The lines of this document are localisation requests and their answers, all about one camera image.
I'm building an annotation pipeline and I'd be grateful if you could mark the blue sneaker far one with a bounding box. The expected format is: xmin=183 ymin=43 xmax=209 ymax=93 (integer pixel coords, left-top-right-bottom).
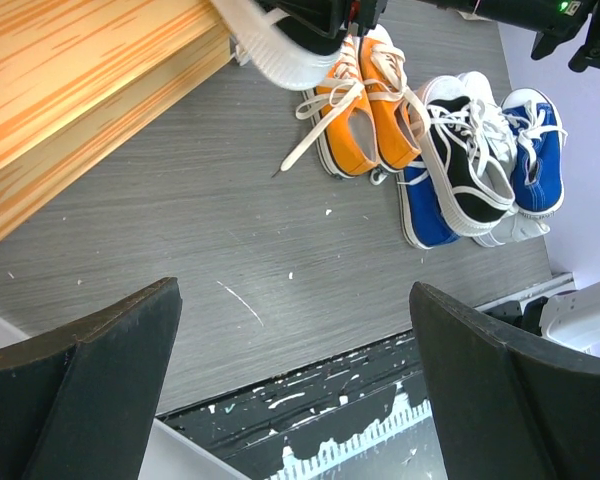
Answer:
xmin=501 ymin=88 xmax=568 ymax=218

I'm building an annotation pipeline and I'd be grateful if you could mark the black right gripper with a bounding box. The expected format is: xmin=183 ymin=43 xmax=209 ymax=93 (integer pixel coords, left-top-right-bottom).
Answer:
xmin=256 ymin=0 xmax=388 ymax=38

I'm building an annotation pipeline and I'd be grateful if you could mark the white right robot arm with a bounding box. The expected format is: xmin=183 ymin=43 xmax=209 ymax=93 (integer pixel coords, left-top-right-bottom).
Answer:
xmin=258 ymin=0 xmax=600 ymax=73

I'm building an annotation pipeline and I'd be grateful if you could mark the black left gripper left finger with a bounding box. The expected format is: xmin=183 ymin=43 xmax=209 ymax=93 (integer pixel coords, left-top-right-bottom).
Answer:
xmin=0 ymin=277 xmax=182 ymax=479

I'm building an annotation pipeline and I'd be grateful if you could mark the orange sneaker one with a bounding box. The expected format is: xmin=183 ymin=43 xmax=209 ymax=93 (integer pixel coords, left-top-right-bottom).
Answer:
xmin=279 ymin=34 xmax=379 ymax=179
xmin=358 ymin=25 xmax=431 ymax=185

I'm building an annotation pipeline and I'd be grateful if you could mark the black white sneaker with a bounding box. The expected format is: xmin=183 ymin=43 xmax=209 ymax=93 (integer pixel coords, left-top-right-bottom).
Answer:
xmin=416 ymin=75 xmax=514 ymax=237
xmin=212 ymin=1 xmax=345 ymax=91

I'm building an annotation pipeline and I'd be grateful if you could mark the wooden shoe cabinet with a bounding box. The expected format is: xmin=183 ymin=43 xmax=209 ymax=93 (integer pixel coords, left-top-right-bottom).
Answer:
xmin=0 ymin=1 xmax=230 ymax=241

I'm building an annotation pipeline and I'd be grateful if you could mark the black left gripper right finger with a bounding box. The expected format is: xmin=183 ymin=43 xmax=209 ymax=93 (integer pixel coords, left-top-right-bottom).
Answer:
xmin=409 ymin=282 xmax=600 ymax=479

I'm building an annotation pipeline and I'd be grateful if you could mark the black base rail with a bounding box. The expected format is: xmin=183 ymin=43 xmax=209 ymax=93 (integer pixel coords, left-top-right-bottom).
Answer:
xmin=159 ymin=279 xmax=600 ymax=480

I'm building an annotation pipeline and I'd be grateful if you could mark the blue sneaker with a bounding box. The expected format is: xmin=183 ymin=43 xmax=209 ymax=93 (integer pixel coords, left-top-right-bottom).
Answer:
xmin=396 ymin=156 xmax=459 ymax=250

